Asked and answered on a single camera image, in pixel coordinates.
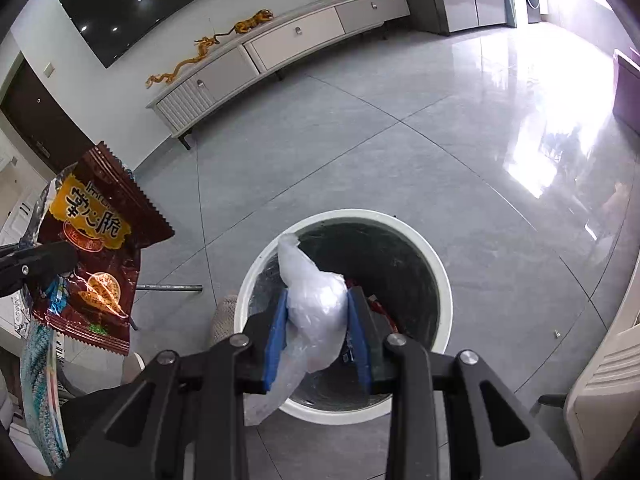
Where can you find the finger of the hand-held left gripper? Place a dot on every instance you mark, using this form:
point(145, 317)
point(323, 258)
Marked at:
point(40, 260)

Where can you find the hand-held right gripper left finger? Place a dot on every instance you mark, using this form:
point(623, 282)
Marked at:
point(277, 342)

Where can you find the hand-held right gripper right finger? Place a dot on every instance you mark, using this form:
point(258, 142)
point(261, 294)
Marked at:
point(361, 342)

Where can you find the clear plastic bag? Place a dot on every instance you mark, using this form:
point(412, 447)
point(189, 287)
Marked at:
point(315, 300)

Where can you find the brown snack packet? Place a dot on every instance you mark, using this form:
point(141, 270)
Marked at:
point(105, 250)

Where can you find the white round trash bin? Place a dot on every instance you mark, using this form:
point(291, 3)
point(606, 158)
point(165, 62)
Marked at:
point(445, 280)

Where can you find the red wrapper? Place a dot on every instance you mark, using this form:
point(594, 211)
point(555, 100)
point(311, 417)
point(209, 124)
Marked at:
point(385, 312)

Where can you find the black bin liner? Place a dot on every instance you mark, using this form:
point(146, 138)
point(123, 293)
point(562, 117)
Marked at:
point(390, 260)

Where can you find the metal table leg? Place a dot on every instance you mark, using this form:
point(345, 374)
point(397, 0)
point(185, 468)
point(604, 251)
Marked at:
point(170, 288)

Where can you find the zigzag knitted blanket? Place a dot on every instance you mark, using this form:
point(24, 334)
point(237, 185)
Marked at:
point(42, 400)

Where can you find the dark brown entrance door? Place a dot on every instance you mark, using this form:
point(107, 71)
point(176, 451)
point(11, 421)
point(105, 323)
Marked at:
point(45, 120)

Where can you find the golden dragon figurine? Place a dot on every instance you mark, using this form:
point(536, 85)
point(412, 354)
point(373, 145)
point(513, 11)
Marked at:
point(185, 62)

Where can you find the white ribbed cabinet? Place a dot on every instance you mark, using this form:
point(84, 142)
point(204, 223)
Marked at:
point(610, 390)

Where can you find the white grey television stand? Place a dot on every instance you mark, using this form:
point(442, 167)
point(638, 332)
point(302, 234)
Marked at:
point(290, 40)

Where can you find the golden tiger figurine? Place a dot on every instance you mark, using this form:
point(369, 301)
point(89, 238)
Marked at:
point(250, 22)

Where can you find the purple cabinet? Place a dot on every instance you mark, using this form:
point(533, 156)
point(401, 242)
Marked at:
point(627, 95)

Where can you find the beige wall switch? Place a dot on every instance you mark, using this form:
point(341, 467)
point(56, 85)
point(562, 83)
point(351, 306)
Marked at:
point(48, 69)

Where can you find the large black wall television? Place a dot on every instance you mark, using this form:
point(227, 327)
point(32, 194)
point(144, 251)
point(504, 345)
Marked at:
point(150, 5)

